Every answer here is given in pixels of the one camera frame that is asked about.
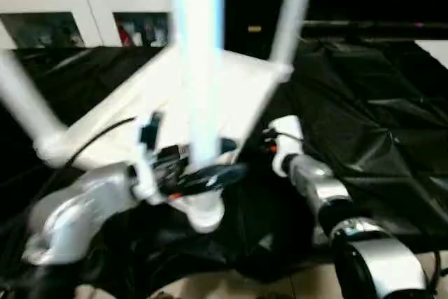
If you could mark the red white bottle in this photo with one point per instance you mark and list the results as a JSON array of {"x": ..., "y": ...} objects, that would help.
[{"x": 124, "y": 34}]

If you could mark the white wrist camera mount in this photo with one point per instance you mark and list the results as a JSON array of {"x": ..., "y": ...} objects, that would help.
[
  {"x": 287, "y": 131},
  {"x": 147, "y": 173}
]

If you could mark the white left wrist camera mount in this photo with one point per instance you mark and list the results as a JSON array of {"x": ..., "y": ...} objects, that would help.
[{"x": 147, "y": 173}]

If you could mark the white plastic table top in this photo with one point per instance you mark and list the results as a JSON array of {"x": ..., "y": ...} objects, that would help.
[{"x": 157, "y": 103}]

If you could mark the white flat board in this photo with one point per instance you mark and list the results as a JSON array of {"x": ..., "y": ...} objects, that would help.
[{"x": 434, "y": 50}]

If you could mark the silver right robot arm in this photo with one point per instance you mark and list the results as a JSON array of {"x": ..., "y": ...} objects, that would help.
[{"x": 350, "y": 215}]

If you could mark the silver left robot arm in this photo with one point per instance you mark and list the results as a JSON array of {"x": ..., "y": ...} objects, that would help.
[{"x": 77, "y": 204}]

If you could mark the white plastic table leg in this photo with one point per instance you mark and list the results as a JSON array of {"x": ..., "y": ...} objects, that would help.
[
  {"x": 292, "y": 15},
  {"x": 28, "y": 96},
  {"x": 201, "y": 50}
]

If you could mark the black plastic mat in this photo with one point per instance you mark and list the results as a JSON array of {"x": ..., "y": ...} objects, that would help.
[{"x": 367, "y": 103}]

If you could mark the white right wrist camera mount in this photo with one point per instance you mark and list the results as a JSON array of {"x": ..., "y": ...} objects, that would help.
[{"x": 287, "y": 131}]

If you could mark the black television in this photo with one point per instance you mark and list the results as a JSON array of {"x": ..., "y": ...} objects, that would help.
[{"x": 367, "y": 26}]

